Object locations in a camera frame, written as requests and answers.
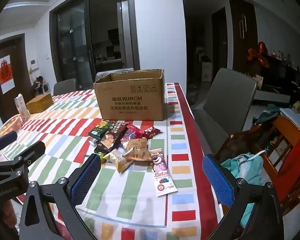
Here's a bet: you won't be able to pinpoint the red snack packet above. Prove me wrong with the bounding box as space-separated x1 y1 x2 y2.
142 127 161 139

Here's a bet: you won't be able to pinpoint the pink candy packet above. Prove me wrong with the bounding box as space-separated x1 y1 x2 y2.
122 125 144 140

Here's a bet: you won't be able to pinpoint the black white plush toy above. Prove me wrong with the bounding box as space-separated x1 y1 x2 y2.
31 76 47 90

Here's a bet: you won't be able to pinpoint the large grey chair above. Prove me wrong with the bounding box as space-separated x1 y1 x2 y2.
194 67 258 155

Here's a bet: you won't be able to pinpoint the red white paper poster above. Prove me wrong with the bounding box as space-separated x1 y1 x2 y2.
0 54 15 95

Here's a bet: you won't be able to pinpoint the white gold snack packet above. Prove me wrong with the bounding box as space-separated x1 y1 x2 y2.
107 149 135 173

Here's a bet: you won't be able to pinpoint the orange foil balloons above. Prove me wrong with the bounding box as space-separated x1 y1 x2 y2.
247 42 270 68

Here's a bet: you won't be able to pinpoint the pink bear wafer packet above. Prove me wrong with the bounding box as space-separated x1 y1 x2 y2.
149 148 178 197

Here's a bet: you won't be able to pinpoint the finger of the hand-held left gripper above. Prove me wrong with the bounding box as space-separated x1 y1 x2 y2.
13 141 46 167
0 131 18 157

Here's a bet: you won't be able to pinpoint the glass sliding door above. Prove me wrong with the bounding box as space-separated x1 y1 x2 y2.
49 0 135 90

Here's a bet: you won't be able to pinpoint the woven basket box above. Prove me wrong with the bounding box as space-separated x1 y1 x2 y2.
26 92 54 114

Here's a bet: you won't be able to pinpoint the brown wooden chair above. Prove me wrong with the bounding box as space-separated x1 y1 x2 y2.
215 116 300 215

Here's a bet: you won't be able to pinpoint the brown cardboard box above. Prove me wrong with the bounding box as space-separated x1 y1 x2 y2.
93 69 165 121

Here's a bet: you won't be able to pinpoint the dark green snack packet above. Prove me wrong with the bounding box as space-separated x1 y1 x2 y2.
88 120 110 139

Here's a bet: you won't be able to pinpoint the colourful striped tablecloth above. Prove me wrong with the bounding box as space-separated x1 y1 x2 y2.
0 82 224 240

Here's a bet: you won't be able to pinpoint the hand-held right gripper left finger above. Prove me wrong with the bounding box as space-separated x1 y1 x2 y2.
19 153 102 240

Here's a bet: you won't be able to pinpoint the dark sideboard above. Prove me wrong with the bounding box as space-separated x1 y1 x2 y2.
257 55 300 98

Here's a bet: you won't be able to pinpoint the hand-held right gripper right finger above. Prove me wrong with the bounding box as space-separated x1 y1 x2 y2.
202 154 284 240

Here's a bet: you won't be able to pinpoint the beige pastry packet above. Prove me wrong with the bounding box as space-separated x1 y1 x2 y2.
122 138 152 162

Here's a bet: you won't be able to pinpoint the white floor box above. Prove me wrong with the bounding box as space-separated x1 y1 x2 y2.
201 61 212 82

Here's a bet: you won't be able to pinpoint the bowl of oranges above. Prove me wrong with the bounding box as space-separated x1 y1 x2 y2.
0 114 23 139

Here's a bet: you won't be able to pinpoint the red cloth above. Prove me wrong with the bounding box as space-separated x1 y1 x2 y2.
277 132 300 180

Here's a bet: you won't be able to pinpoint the dark brown biscuit packet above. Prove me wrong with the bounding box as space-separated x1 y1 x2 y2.
94 121 129 153

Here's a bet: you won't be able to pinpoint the juice carton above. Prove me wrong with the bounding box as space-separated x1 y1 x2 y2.
14 94 30 120

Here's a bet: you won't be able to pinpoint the dark brown door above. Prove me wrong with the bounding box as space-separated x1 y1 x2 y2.
0 34 32 128

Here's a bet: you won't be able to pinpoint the dark green clothing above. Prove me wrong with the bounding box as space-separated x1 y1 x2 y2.
255 104 282 124

